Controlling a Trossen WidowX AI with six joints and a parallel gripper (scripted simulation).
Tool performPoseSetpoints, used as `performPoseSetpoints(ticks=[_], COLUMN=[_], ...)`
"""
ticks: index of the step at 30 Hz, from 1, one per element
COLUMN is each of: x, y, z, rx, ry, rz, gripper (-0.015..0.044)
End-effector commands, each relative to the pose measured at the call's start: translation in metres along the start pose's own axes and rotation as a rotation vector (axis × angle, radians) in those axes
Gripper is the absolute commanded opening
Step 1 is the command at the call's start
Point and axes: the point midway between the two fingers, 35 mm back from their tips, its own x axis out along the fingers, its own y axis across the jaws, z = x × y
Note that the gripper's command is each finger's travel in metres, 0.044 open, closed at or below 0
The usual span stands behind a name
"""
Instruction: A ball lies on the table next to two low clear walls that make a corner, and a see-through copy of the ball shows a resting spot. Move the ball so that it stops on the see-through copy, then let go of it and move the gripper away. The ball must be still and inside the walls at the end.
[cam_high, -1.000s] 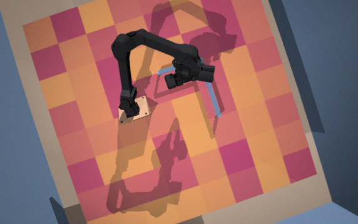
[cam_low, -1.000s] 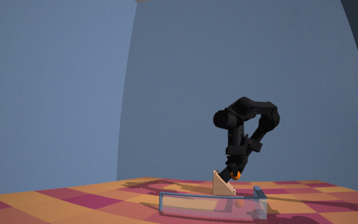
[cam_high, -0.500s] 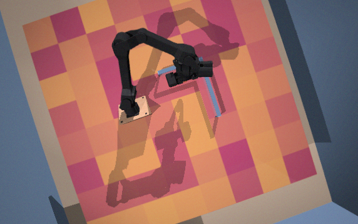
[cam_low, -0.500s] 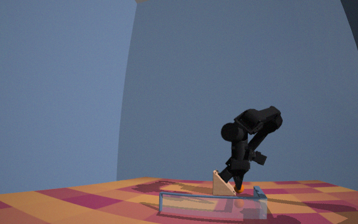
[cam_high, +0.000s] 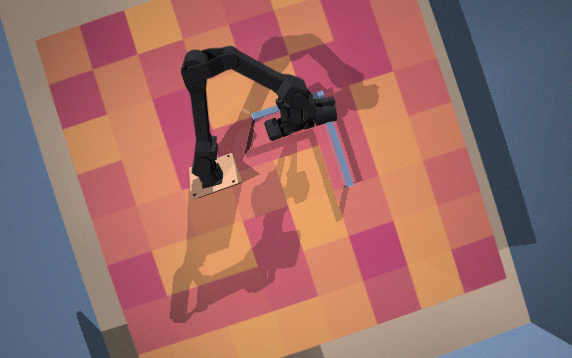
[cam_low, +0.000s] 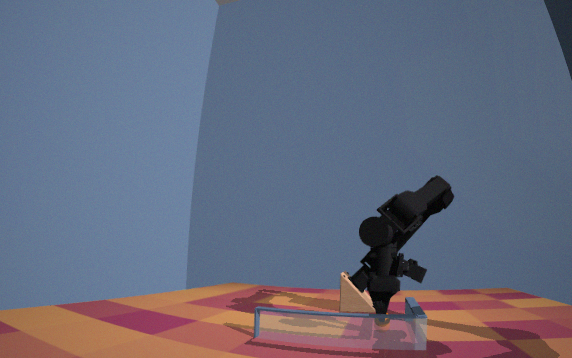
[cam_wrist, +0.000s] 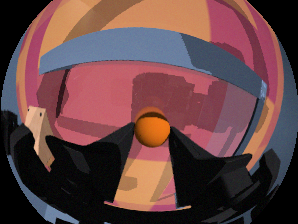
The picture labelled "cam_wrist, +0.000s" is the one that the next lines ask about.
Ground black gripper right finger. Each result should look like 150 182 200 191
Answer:
169 127 253 208

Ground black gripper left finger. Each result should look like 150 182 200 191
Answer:
45 123 136 204

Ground clear low corner wall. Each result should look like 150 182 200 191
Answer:
60 60 257 157

